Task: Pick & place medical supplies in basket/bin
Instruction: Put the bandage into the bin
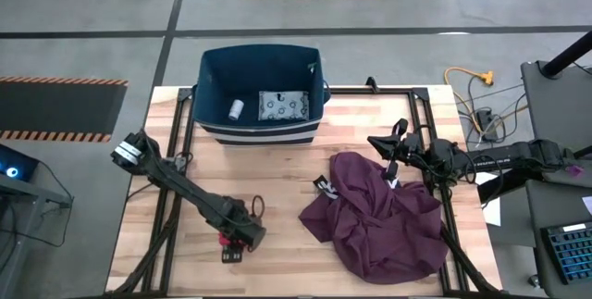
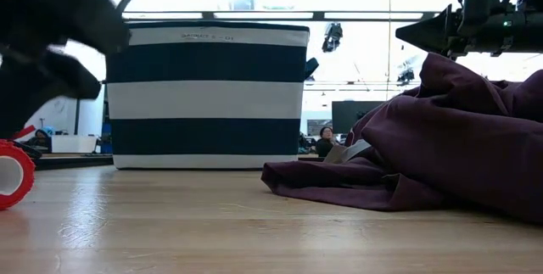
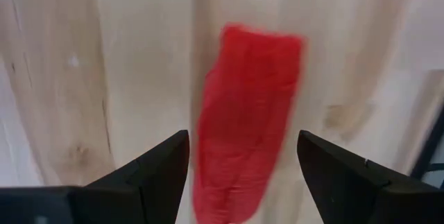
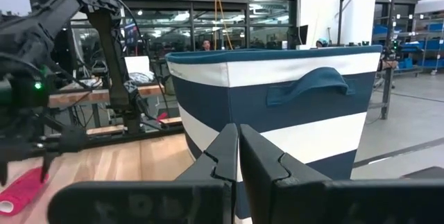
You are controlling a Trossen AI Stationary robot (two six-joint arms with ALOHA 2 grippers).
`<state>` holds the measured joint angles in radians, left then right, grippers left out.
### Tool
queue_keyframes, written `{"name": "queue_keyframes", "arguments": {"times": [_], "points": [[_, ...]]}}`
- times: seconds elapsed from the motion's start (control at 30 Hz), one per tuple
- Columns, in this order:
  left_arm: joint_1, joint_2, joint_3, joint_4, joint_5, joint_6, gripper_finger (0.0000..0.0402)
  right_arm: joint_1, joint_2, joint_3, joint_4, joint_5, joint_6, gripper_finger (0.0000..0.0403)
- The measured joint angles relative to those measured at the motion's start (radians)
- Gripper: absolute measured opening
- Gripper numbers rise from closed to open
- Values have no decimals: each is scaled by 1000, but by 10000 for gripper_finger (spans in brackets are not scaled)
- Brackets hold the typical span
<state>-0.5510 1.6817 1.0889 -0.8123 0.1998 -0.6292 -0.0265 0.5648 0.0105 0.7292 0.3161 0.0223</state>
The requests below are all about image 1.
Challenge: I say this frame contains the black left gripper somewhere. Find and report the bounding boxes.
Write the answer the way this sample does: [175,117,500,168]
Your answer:
[216,198,268,265]

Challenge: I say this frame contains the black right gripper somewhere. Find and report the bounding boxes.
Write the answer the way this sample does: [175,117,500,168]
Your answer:
[366,118,426,180]

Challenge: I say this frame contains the red bandage roll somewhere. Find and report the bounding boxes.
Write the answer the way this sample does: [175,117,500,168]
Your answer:
[217,232,248,251]

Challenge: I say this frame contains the white blue printed supply packet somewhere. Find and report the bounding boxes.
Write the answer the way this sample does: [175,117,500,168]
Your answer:
[256,89,311,122]

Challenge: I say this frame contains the small white roll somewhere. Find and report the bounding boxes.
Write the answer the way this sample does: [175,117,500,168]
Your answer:
[227,98,246,122]

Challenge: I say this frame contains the navy white striped fabric basket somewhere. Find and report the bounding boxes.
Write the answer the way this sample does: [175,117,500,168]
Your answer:
[191,43,332,148]

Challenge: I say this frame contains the maroon scrub garment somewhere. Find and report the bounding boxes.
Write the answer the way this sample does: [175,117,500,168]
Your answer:
[298,150,450,286]

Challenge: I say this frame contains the black power strip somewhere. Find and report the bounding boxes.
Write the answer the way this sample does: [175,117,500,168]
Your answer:
[475,107,500,143]

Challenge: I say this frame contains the white paper sheet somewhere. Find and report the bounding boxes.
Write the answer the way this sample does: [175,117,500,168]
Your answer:
[475,170,504,228]

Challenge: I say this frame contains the grey side desk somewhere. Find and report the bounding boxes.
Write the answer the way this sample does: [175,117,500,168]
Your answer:
[519,59,592,152]

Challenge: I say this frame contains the grey desk with keyboard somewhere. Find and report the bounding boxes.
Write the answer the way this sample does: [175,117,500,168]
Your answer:
[524,178,592,299]

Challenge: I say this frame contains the black diagonal pole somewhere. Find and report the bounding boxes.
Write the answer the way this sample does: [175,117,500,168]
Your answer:
[539,29,592,80]

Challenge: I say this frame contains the grey metal side table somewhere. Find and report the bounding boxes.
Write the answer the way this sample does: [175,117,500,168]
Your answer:
[0,173,74,299]

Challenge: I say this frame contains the black keyboard blue keys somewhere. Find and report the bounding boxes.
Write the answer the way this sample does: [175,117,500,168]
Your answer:
[539,219,592,286]

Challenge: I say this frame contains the black hazard striped floor mat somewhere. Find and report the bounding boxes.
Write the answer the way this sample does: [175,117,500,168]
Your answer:
[0,75,130,144]

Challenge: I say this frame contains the black device blue light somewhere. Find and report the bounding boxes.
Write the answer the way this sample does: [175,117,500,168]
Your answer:
[0,143,41,183]

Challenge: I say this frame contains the yellow extension cable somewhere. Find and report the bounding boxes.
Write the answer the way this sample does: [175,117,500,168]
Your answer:
[443,66,496,124]

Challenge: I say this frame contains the black aluminium table frame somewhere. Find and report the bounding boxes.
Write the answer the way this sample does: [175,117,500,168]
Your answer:
[105,84,506,298]

